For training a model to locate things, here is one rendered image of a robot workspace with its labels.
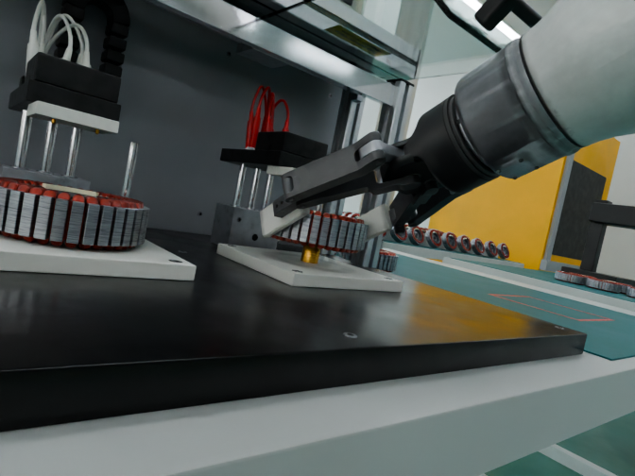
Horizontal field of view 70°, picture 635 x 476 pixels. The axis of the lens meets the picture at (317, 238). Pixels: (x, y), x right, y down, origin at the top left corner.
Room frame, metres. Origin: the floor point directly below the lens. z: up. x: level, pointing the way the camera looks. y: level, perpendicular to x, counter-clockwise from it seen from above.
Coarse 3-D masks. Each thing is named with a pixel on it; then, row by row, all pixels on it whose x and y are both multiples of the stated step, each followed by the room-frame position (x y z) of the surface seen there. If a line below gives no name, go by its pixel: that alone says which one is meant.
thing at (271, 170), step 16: (256, 144) 0.56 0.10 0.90; (272, 144) 0.54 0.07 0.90; (288, 144) 0.52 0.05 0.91; (304, 144) 0.54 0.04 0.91; (320, 144) 0.55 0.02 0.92; (224, 160) 0.62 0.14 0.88; (240, 160) 0.58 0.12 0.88; (256, 160) 0.55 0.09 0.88; (272, 160) 0.53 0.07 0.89; (288, 160) 0.52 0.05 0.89; (304, 160) 0.54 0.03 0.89; (240, 176) 0.60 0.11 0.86; (256, 176) 0.61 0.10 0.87; (272, 176) 0.62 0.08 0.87; (240, 192) 0.60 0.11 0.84; (256, 192) 0.61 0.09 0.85
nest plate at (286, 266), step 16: (224, 256) 0.50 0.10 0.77; (240, 256) 0.47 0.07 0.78; (256, 256) 0.46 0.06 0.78; (272, 256) 0.49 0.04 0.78; (288, 256) 0.52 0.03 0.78; (320, 256) 0.59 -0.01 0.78; (272, 272) 0.42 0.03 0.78; (288, 272) 0.40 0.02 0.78; (304, 272) 0.42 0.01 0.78; (320, 272) 0.44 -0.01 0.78; (336, 272) 0.46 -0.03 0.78; (352, 272) 0.49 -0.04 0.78; (368, 272) 0.51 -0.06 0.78; (336, 288) 0.43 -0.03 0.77; (352, 288) 0.45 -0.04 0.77; (368, 288) 0.46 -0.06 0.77; (384, 288) 0.47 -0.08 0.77; (400, 288) 0.49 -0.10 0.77
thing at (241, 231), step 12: (228, 204) 0.62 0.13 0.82; (216, 216) 0.60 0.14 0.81; (228, 216) 0.58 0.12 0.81; (240, 216) 0.58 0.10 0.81; (252, 216) 0.59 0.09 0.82; (216, 228) 0.60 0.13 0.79; (228, 228) 0.58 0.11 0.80; (240, 228) 0.58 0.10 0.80; (252, 228) 0.59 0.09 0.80; (216, 240) 0.59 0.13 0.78; (228, 240) 0.57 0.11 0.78; (240, 240) 0.58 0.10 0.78; (252, 240) 0.59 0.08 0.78; (264, 240) 0.60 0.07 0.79; (276, 240) 0.62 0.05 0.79
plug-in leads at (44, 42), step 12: (36, 12) 0.43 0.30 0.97; (36, 24) 0.43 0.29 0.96; (72, 24) 0.46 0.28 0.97; (36, 36) 0.43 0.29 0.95; (48, 36) 0.47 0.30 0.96; (72, 36) 0.44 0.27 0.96; (84, 36) 0.46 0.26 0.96; (36, 48) 0.43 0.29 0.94; (48, 48) 0.47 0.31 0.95; (72, 48) 0.44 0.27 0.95; (84, 60) 0.46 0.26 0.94
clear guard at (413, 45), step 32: (320, 0) 0.50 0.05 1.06; (352, 0) 0.49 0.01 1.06; (384, 0) 0.47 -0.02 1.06; (416, 0) 0.46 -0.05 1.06; (448, 0) 0.39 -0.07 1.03; (288, 32) 0.61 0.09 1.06; (320, 32) 0.59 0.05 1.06; (352, 32) 0.57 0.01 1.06; (384, 32) 0.55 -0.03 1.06; (416, 32) 0.53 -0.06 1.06; (448, 32) 0.52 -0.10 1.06; (480, 32) 0.39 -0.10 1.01; (352, 64) 0.69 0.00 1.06; (384, 64) 0.66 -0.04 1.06; (416, 64) 0.63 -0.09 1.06; (448, 64) 0.61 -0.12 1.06
